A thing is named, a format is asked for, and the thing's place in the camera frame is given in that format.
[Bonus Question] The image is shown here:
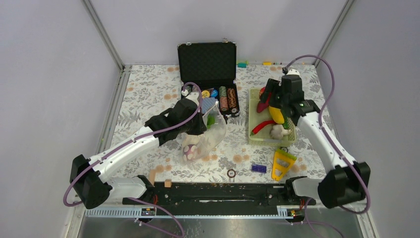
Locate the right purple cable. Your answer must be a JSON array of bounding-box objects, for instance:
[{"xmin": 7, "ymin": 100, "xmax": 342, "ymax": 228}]
[{"xmin": 282, "ymin": 54, "xmax": 371, "ymax": 238}]

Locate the white toy mushroom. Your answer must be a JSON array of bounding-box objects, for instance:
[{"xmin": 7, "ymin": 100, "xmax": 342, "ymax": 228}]
[{"xmin": 270, "ymin": 124, "xmax": 291, "ymax": 140}]

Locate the small wooden cube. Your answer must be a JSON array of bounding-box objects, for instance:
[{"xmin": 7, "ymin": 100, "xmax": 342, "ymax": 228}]
[{"xmin": 164, "ymin": 179, "xmax": 172, "ymax": 188}]

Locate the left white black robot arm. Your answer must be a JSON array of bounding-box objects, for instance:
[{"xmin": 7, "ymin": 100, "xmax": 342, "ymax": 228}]
[{"xmin": 63, "ymin": 92, "xmax": 207, "ymax": 209}]

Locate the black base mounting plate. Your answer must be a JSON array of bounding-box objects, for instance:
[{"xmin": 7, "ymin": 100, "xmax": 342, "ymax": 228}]
[{"xmin": 122, "ymin": 182, "xmax": 308, "ymax": 216}]

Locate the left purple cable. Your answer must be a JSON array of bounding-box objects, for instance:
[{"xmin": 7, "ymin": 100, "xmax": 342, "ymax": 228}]
[{"xmin": 63, "ymin": 82, "xmax": 202, "ymax": 238}]

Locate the clear dotted zip top bag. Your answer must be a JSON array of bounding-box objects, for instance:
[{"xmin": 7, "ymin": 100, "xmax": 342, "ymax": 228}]
[{"xmin": 180, "ymin": 98, "xmax": 227, "ymax": 164}]

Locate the wooden cone block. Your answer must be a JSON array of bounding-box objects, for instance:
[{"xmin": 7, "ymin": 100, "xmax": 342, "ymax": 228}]
[{"xmin": 148, "ymin": 169, "xmax": 157, "ymax": 186}]

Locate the yellow triangular plastic tool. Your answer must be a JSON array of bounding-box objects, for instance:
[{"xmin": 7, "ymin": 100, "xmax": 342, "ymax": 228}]
[{"xmin": 271, "ymin": 149, "xmax": 297, "ymax": 181}]

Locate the purple toy onion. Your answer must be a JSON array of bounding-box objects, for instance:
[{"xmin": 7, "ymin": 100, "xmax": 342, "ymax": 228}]
[{"xmin": 183, "ymin": 144, "xmax": 198, "ymax": 162}]

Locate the blue toy brick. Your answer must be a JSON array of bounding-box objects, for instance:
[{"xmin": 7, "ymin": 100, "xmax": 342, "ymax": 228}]
[{"xmin": 251, "ymin": 164, "xmax": 267, "ymax": 174}]

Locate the green toy leaf vegetable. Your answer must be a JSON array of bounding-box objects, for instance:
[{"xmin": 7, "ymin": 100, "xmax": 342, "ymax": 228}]
[{"xmin": 207, "ymin": 114, "xmax": 217, "ymax": 130}]

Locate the black poker chip case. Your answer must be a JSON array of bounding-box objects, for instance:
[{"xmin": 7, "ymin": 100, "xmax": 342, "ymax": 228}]
[{"xmin": 177, "ymin": 40, "xmax": 240, "ymax": 119}]

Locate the green toy block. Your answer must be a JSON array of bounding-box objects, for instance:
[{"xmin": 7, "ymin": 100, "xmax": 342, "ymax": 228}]
[{"xmin": 237, "ymin": 60, "xmax": 249, "ymax": 68}]

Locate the green plastic basket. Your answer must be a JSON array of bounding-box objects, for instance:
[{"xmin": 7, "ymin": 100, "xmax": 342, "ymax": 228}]
[{"xmin": 248, "ymin": 88, "xmax": 298, "ymax": 147}]

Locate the yellow toy corn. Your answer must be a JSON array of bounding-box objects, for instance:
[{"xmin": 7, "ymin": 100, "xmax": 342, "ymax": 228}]
[{"xmin": 268, "ymin": 106, "xmax": 285, "ymax": 124}]

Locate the red toy tomato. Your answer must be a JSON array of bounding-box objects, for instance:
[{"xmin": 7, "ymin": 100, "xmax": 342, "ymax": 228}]
[{"xmin": 259, "ymin": 87, "xmax": 265, "ymax": 99}]

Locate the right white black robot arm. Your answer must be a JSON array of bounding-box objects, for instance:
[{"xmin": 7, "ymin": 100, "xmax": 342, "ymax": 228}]
[{"xmin": 260, "ymin": 69, "xmax": 370, "ymax": 210}]

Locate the purple cable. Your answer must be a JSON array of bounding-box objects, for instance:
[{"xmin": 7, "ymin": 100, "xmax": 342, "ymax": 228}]
[
  {"xmin": 282, "ymin": 54, "xmax": 371, "ymax": 238},
  {"xmin": 63, "ymin": 82, "xmax": 202, "ymax": 238}
]

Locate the dark red toy sweet potato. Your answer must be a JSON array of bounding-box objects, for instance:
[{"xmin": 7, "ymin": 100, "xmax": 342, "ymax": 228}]
[{"xmin": 256, "ymin": 102, "xmax": 269, "ymax": 113}]

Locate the floral table mat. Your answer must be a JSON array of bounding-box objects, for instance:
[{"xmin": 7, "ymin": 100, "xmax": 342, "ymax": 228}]
[{"xmin": 101, "ymin": 64, "xmax": 351, "ymax": 184}]

